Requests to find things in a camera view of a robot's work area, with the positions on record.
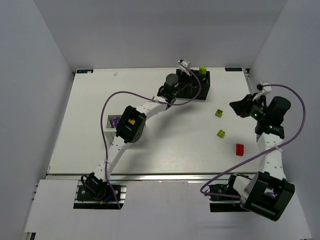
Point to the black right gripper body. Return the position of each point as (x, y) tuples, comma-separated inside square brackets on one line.
[(248, 107)]

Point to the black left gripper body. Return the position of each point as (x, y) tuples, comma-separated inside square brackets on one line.
[(191, 81)]

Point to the lime green long lego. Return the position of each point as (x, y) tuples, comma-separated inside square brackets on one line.
[(202, 70)]

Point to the lime green lego brick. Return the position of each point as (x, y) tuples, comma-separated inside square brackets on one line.
[(221, 133)]

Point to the red lego brick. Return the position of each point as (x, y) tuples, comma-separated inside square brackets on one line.
[(239, 149)]

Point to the purple sloped lego brick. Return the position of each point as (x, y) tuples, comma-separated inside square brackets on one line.
[(114, 122)]

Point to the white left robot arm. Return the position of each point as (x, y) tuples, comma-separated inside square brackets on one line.
[(166, 97)]

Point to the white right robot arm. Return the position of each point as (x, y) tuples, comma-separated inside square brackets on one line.
[(268, 192)]

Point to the black double bin container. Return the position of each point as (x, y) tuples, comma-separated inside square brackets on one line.
[(203, 86)]

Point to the lime green small lego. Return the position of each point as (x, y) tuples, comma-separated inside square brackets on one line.
[(219, 113)]

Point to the white double bin container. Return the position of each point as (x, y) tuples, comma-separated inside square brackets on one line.
[(111, 130)]

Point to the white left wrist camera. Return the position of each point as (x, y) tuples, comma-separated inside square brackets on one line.
[(184, 66)]

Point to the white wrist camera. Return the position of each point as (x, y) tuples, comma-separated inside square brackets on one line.
[(263, 90), (184, 66)]

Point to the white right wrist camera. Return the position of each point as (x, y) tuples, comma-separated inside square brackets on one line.
[(263, 90)]

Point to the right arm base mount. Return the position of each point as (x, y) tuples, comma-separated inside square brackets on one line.
[(233, 196)]

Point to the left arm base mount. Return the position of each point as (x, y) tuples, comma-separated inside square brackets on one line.
[(95, 194)]

